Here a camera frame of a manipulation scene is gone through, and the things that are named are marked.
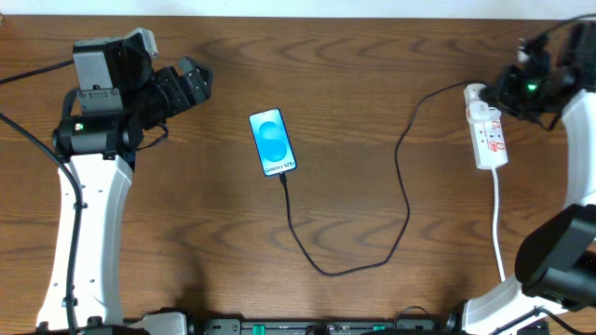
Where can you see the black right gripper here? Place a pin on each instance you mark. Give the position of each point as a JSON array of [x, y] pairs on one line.
[[505, 93]]

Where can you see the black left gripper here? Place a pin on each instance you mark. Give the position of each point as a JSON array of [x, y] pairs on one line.
[[184, 82]]

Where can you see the blue Galaxy smartphone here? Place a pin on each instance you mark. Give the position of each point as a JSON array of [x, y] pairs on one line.
[[272, 142]]

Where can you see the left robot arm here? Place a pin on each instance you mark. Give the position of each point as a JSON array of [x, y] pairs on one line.
[[118, 98]]

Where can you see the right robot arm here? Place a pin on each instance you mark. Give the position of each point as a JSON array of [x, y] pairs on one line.
[[554, 270]]

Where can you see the white USB charger plug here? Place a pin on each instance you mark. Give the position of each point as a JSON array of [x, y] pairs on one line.
[[472, 94]]

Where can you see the white power strip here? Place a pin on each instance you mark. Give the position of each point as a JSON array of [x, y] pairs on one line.
[[487, 135]]

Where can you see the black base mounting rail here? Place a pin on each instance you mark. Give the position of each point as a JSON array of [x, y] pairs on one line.
[[230, 326]]

